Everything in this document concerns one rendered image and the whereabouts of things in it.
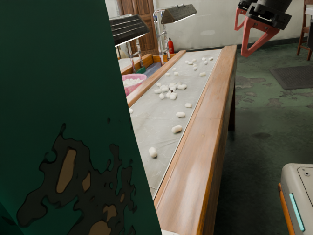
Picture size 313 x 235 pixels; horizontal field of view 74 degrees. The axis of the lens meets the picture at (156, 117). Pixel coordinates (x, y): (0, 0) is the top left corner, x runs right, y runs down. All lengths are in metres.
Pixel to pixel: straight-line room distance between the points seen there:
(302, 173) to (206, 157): 0.81
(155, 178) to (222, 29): 4.98
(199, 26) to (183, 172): 4.99
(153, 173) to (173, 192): 0.11
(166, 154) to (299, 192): 0.75
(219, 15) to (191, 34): 0.73
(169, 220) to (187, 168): 0.14
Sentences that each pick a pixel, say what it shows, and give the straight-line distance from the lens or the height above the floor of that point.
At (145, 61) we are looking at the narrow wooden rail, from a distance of 1.89.
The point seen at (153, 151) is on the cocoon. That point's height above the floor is 0.76.
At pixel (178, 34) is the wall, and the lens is 5.47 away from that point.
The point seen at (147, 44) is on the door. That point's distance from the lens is 5.65.
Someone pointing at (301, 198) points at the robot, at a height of 0.28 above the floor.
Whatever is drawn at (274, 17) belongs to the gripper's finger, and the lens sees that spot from 0.48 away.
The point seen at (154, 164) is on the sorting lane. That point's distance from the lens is 0.59.
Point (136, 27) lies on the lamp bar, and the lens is 0.81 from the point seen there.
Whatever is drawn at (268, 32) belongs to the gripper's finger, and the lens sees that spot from 0.50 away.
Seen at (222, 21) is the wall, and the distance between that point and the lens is 5.35.
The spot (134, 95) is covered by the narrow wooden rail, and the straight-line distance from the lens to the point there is 1.03.
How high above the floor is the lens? 1.11
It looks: 27 degrees down
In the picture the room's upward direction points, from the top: 11 degrees counter-clockwise
